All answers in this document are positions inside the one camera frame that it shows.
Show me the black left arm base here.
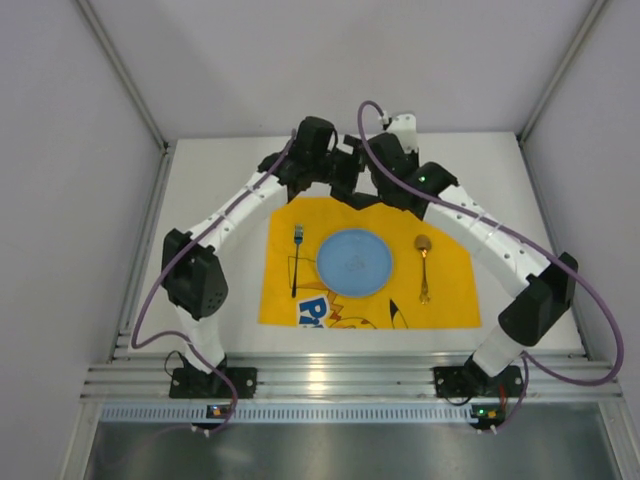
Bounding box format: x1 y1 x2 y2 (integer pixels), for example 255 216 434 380
169 364 258 399

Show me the yellow pikachu place mat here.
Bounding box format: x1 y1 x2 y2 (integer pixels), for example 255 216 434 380
258 198 482 330

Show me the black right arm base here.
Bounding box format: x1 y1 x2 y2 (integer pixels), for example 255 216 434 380
433 361 524 400

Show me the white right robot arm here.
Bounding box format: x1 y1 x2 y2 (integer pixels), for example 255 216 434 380
353 132 578 386

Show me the aluminium front frame rail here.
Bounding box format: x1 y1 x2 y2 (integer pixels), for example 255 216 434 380
79 352 624 401

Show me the left aluminium frame post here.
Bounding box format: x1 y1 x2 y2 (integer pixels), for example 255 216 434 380
74 0 169 151

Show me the gold spoon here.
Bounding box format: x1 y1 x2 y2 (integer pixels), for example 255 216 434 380
414 235 431 304

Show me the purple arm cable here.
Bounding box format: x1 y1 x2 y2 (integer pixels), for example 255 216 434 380
130 127 297 436
356 100 626 435

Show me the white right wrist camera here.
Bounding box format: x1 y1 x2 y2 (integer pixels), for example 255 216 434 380
379 112 419 153

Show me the right aluminium frame post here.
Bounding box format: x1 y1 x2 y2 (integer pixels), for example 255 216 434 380
516 0 611 147

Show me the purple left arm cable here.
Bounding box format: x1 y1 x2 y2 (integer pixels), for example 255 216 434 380
130 127 297 436

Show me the blue plastic plate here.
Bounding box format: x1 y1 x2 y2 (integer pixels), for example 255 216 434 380
315 228 394 298

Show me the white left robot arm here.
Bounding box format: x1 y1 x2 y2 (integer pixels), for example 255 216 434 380
161 116 364 378

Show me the aluminium frame post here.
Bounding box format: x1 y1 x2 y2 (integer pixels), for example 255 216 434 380
74 0 169 151
516 0 611 147

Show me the perforated metal cable duct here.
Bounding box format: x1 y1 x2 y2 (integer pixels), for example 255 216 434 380
100 403 504 424

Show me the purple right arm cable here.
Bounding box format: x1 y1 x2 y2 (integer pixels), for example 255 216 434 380
356 100 626 435

